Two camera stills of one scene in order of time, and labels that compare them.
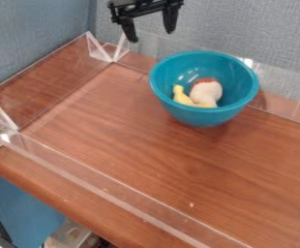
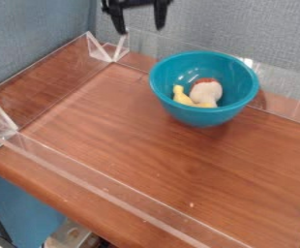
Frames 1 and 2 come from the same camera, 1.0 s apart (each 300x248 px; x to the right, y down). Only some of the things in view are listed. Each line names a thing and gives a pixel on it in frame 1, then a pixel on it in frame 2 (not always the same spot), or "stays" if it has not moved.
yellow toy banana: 186,99 stays
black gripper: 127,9 → 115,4
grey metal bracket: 74,236 stays
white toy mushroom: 206,91 stays
